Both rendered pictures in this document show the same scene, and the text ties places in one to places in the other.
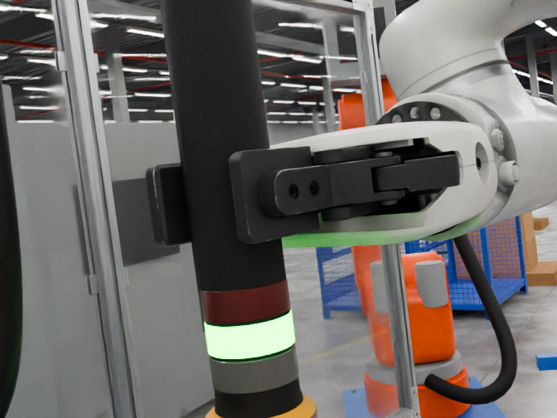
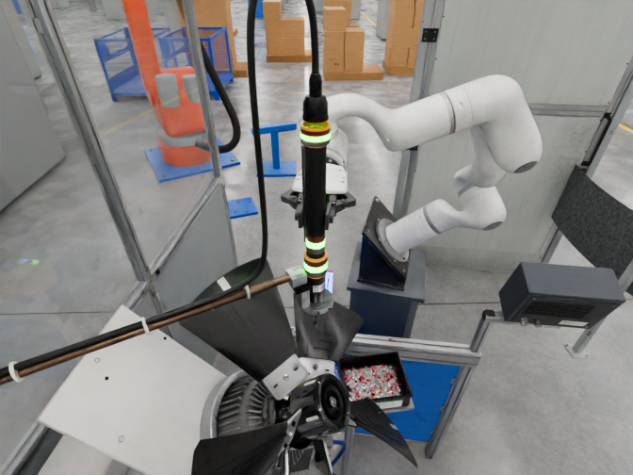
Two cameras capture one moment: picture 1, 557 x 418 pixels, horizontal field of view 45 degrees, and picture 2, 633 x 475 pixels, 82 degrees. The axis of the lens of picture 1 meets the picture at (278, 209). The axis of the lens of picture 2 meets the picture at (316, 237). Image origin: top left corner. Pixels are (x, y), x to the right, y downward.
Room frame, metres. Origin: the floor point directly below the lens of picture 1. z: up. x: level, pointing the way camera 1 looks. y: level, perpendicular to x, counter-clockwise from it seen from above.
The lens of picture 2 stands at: (-0.18, 0.30, 1.98)
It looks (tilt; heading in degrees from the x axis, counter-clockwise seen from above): 37 degrees down; 326
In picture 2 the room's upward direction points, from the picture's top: straight up
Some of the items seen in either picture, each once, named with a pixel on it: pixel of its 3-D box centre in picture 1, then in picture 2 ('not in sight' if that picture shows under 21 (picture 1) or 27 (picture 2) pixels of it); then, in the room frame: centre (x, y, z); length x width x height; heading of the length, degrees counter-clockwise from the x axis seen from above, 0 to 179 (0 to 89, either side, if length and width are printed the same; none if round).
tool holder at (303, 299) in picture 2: not in sight; (311, 286); (0.25, 0.03, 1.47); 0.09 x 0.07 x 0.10; 84
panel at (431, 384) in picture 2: not in sight; (348, 396); (0.46, -0.29, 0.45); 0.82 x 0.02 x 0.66; 49
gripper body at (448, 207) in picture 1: (378, 175); (321, 185); (0.34, -0.05, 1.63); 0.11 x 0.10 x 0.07; 140
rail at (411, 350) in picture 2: not in sight; (353, 344); (0.46, -0.29, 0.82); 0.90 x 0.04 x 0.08; 49
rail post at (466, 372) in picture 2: not in sight; (446, 415); (0.18, -0.62, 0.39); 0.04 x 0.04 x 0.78; 49
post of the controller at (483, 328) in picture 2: not in sight; (481, 332); (0.18, -0.62, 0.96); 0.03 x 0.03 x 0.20; 49
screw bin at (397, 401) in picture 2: not in sight; (372, 381); (0.29, -0.24, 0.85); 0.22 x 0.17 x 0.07; 64
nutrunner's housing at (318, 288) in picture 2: not in sight; (316, 218); (0.25, 0.02, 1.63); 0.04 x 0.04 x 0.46
